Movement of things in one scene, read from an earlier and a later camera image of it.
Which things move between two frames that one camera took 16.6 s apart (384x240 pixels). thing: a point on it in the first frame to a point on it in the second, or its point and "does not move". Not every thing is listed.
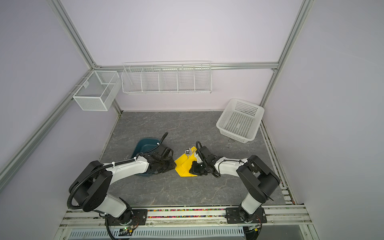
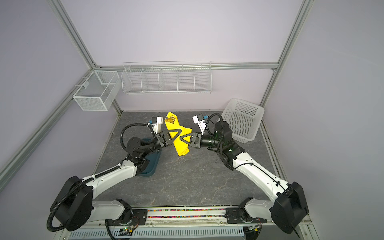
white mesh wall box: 97,92 does not move
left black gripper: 172,165 to 164,138
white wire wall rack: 148,77 does not move
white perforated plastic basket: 240,119 does not move
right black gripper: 194,169 to 197,143
